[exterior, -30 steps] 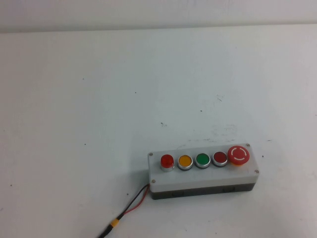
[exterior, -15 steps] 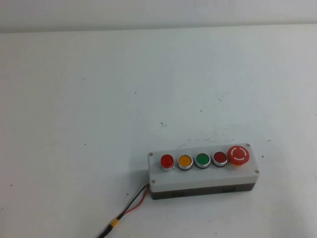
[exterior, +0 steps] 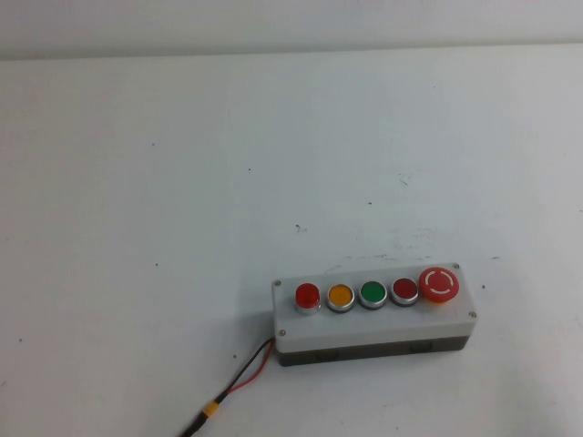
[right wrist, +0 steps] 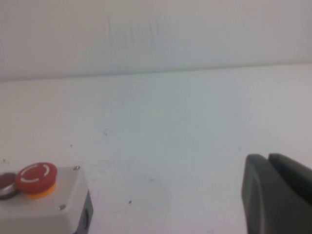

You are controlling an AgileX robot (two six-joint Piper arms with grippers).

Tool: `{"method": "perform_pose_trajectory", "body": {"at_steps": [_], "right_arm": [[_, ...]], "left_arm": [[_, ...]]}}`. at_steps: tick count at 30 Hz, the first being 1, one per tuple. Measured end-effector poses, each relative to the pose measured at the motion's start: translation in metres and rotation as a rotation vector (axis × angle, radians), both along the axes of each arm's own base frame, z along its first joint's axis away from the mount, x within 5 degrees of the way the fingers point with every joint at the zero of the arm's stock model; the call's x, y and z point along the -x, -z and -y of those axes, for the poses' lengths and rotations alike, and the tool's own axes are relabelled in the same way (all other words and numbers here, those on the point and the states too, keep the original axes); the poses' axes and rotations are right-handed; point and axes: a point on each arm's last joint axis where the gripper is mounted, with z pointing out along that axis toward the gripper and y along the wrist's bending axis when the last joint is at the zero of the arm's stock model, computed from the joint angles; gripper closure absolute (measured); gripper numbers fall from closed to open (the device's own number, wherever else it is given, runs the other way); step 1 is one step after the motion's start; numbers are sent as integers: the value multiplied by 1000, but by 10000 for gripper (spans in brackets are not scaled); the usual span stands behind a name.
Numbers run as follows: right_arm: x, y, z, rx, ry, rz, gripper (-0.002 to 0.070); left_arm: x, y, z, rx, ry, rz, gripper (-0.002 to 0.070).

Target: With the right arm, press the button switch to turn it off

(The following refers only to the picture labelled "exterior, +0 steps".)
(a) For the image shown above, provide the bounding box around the yellow push button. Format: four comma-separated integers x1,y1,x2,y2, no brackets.
325,283,355,315

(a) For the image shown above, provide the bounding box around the green push button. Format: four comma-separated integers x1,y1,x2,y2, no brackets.
357,279,389,311

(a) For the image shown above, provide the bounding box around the dark red push button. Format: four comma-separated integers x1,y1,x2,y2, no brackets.
390,277,420,308

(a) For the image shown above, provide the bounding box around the white and grey button box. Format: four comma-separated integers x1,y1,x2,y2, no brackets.
271,261,478,369

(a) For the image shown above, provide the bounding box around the red mushroom emergency stop button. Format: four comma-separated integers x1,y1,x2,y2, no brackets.
418,267,461,306

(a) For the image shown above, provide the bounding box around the red indicator lamp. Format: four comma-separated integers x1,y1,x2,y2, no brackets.
294,282,323,317

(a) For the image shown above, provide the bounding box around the black wire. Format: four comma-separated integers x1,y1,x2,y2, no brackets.
179,339,277,437

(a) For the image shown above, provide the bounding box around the red wire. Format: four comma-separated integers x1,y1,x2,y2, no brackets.
222,346,277,395

